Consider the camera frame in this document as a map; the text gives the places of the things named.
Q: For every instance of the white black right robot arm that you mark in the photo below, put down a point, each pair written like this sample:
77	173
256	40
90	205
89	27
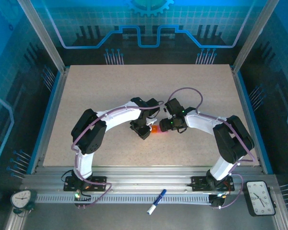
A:
201	124

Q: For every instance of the round grey clock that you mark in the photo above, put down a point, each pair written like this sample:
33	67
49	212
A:
21	198

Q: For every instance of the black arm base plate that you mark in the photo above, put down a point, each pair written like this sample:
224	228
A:
99	183
198	183

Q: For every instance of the long aluminium base rail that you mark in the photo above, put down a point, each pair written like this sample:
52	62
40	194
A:
146	177

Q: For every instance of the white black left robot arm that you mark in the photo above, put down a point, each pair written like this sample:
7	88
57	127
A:
120	117

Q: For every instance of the orange pill box marked Sat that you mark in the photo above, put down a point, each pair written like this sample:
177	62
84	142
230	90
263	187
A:
156	129

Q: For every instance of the blue white marker pen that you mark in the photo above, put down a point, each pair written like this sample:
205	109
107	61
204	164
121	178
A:
156	202

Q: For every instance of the blue table edge strip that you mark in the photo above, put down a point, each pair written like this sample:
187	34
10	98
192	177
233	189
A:
53	95
245	95

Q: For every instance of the black rectangular clock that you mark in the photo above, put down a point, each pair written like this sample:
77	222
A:
259	197

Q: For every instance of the aluminium frame post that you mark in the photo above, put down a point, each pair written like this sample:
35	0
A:
43	36
254	36

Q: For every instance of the blue printed back panel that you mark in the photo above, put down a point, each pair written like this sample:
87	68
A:
146	24

